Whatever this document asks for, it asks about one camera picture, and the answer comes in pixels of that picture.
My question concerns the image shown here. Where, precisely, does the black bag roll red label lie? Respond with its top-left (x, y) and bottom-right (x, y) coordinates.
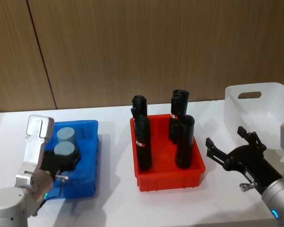
top-left (169, 89), bottom-right (190, 144)
top-left (134, 114), bottom-right (153, 173)

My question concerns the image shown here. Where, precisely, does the grey bag roll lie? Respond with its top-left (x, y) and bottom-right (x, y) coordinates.
top-left (53, 141), bottom-right (79, 162)
top-left (56, 127), bottom-right (77, 145)

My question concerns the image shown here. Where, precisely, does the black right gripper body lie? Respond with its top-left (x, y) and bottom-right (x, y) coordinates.
top-left (223, 144), bottom-right (282, 190)

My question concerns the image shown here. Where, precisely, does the white plastic basket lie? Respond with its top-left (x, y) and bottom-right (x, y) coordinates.
top-left (224, 82), bottom-right (284, 164)

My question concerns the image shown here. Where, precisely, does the blue plastic bin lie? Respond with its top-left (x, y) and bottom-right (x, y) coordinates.
top-left (43, 120), bottom-right (100, 202)

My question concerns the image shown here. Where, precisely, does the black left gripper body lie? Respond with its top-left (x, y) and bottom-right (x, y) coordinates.
top-left (40, 150), bottom-right (70, 182)

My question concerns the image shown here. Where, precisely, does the red plastic bin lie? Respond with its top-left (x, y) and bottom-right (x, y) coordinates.
top-left (130, 113), bottom-right (206, 193)

